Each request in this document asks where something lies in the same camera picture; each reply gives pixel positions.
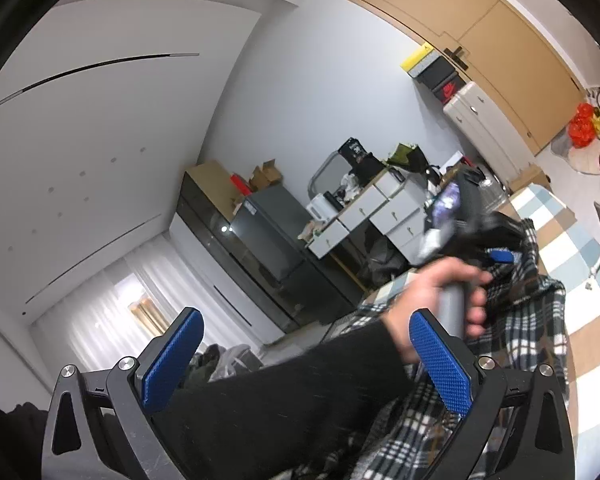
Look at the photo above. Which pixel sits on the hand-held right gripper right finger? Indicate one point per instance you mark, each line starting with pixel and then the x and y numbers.
pixel 440 360

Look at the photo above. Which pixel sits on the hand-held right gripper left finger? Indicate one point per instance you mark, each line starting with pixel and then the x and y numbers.
pixel 172 360

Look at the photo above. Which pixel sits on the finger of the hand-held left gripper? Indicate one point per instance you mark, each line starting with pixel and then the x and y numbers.
pixel 500 256

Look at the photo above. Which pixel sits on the plaid fleece garment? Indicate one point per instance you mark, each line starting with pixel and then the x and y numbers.
pixel 520 340

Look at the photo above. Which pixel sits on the pile of dark clothes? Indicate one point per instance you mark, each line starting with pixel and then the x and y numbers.
pixel 215 362

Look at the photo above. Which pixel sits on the person's left hand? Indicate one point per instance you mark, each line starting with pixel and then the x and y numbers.
pixel 420 292

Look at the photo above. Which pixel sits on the checked bed blanket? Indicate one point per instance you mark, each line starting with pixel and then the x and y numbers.
pixel 570 260

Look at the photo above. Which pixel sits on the closed cardboard box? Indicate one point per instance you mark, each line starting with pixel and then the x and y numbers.
pixel 527 177

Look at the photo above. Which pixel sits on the flower bouquet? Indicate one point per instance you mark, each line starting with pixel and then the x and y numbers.
pixel 405 152

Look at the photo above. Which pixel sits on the white curtain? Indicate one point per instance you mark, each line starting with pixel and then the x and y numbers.
pixel 95 305

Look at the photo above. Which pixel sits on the white tall cabinet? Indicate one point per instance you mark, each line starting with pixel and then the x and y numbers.
pixel 480 120

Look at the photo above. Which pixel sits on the white drawer unit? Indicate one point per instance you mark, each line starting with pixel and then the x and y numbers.
pixel 360 210

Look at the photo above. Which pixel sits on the round rug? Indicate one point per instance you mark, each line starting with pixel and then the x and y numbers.
pixel 585 160

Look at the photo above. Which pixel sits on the black paper bag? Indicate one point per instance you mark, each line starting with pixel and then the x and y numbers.
pixel 352 150

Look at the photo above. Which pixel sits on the dark glass cabinet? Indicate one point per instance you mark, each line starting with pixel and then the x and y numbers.
pixel 205 225

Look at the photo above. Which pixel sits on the black shoe box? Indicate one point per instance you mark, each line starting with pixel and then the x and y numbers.
pixel 440 82

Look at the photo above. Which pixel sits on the white appliance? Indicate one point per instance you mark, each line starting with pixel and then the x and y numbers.
pixel 320 206

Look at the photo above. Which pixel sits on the red plastic bag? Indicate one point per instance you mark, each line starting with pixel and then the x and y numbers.
pixel 580 127

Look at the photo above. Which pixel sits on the yellow box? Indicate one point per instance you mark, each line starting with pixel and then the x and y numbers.
pixel 415 62

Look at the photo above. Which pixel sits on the large brown carton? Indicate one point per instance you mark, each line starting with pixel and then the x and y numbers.
pixel 212 177

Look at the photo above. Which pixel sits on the small red box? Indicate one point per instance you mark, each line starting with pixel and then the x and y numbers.
pixel 240 183

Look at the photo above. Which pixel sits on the wooden door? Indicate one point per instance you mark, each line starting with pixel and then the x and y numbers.
pixel 505 35

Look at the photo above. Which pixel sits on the open cardboard box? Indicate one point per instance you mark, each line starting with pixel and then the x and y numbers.
pixel 265 175

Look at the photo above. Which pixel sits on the grey arched frame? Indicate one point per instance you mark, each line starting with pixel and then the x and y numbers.
pixel 315 174

